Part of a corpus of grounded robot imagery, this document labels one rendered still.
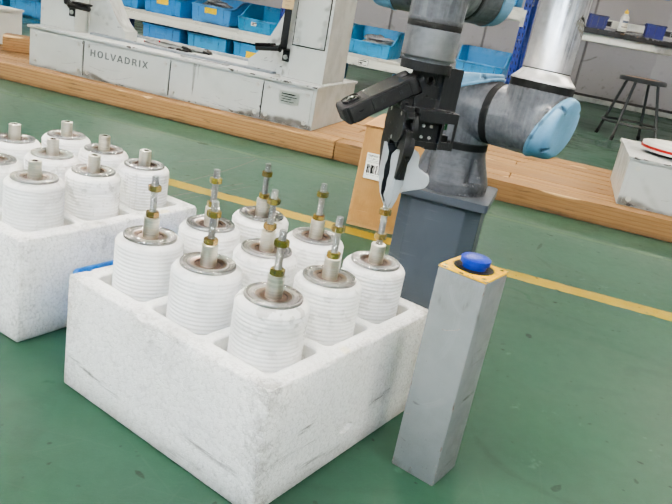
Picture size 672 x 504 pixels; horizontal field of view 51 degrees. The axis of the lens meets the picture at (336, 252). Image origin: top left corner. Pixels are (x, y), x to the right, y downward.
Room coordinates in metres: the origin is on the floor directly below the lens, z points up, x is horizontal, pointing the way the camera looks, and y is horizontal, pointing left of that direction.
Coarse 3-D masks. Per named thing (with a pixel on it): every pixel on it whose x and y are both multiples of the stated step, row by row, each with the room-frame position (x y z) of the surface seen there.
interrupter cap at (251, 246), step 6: (246, 240) 0.99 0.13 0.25; (252, 240) 1.00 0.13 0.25; (258, 240) 1.00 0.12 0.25; (246, 246) 0.97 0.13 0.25; (252, 246) 0.97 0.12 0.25; (258, 246) 0.98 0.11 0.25; (246, 252) 0.95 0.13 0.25; (252, 252) 0.94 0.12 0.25; (258, 252) 0.95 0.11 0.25; (264, 252) 0.96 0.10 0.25; (270, 252) 0.97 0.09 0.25; (276, 252) 0.97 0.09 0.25; (288, 252) 0.97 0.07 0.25; (264, 258) 0.94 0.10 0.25; (270, 258) 0.94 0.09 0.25
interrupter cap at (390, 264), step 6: (354, 252) 1.02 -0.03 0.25; (360, 252) 1.03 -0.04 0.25; (366, 252) 1.04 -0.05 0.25; (354, 258) 1.00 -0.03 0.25; (360, 258) 1.01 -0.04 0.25; (366, 258) 1.02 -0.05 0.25; (384, 258) 1.03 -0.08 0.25; (390, 258) 1.03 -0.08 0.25; (360, 264) 0.98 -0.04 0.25; (366, 264) 0.98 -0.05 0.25; (372, 264) 1.00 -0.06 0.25; (384, 264) 1.00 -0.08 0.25; (390, 264) 1.00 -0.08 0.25; (396, 264) 1.01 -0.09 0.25; (378, 270) 0.97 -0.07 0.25; (384, 270) 0.97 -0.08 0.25; (390, 270) 0.98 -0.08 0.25
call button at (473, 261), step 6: (468, 252) 0.89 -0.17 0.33; (474, 252) 0.90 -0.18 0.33; (462, 258) 0.87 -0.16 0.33; (468, 258) 0.87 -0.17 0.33; (474, 258) 0.87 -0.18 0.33; (480, 258) 0.87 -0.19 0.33; (486, 258) 0.88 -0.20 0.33; (462, 264) 0.88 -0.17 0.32; (468, 264) 0.86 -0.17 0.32; (474, 264) 0.86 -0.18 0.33; (480, 264) 0.86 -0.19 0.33; (486, 264) 0.86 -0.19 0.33; (474, 270) 0.86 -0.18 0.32; (480, 270) 0.86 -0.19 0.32
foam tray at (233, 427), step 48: (96, 288) 0.89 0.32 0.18; (96, 336) 0.88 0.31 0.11; (144, 336) 0.82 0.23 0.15; (192, 336) 0.80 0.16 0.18; (384, 336) 0.91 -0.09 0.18; (96, 384) 0.87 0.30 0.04; (144, 384) 0.82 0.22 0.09; (192, 384) 0.77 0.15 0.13; (240, 384) 0.73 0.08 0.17; (288, 384) 0.73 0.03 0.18; (336, 384) 0.82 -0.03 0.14; (384, 384) 0.94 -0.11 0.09; (144, 432) 0.81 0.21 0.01; (192, 432) 0.77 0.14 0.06; (240, 432) 0.72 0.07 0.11; (288, 432) 0.75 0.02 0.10; (336, 432) 0.84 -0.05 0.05; (240, 480) 0.72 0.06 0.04; (288, 480) 0.76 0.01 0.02
